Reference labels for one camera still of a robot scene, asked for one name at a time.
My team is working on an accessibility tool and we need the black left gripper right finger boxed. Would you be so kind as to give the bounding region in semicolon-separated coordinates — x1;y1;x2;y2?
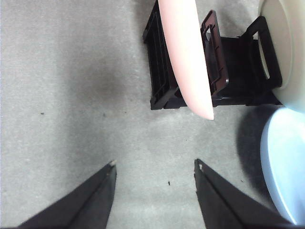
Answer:
193;158;296;229

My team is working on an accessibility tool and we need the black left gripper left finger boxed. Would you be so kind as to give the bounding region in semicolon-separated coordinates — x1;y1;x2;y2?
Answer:
16;160;117;229

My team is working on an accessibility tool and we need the blue round plate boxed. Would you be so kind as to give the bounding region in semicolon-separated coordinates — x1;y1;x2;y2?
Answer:
259;107;305;226

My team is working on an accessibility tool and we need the pink round plate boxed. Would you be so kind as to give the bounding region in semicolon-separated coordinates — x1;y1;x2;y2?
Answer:
158;0;214;120

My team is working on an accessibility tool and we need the green round plate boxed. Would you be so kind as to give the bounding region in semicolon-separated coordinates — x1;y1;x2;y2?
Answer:
257;0;305;113

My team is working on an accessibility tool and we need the black plastic plate rack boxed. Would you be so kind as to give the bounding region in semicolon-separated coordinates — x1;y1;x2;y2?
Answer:
142;0;284;110

